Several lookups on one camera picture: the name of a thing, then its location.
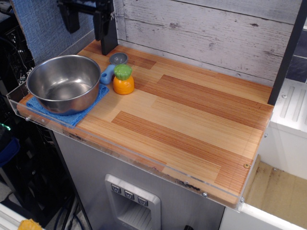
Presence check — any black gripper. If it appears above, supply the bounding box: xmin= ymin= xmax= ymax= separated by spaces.
xmin=57 ymin=0 xmax=114 ymax=41

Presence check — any blue handled grey spoon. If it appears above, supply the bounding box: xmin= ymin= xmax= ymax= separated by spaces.
xmin=100 ymin=53 xmax=128 ymax=85

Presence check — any blue fabric panel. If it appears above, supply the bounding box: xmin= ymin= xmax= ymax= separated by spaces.
xmin=11 ymin=0 xmax=95 ymax=65

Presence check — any stainless steel bowl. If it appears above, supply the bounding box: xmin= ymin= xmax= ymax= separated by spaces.
xmin=26 ymin=55 xmax=100 ymax=115

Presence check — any orange toy carrot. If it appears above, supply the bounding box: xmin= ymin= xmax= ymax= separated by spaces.
xmin=113 ymin=64 xmax=135 ymax=95

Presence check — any blue cloth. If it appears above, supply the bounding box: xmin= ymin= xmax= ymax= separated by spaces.
xmin=26 ymin=84 xmax=109 ymax=128

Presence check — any clear acrylic edge guard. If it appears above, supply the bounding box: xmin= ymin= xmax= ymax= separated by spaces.
xmin=7 ymin=75 xmax=273 ymax=210

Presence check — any silver dispenser panel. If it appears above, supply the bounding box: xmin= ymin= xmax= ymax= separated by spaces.
xmin=105 ymin=174 xmax=162 ymax=230

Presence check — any grey toy fridge cabinet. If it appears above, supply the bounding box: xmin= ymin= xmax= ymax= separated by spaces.
xmin=55 ymin=134 xmax=224 ymax=230

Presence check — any yellow object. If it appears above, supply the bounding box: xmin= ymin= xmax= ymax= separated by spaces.
xmin=17 ymin=219 xmax=43 ymax=230

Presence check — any white toy sink unit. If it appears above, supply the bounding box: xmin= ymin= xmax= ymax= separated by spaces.
xmin=220 ymin=79 xmax=307 ymax=230

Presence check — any black right post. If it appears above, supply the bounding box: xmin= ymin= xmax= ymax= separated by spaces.
xmin=267 ymin=0 xmax=307 ymax=105

